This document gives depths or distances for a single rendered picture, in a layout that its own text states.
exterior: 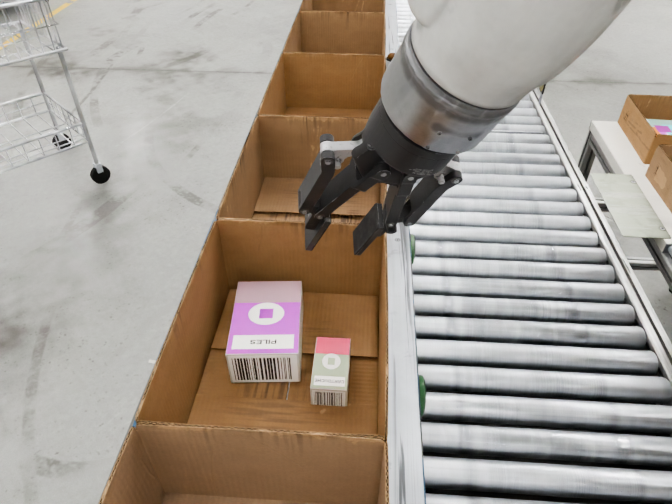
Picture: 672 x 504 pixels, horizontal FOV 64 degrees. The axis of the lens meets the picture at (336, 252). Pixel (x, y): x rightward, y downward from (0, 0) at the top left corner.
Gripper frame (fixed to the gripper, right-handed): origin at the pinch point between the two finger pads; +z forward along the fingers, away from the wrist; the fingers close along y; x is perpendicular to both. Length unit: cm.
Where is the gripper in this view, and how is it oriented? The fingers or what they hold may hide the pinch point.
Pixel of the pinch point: (341, 229)
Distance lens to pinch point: 58.3
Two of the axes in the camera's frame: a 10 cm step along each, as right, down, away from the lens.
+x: -0.5, -9.1, 4.2
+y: 9.4, 0.9, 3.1
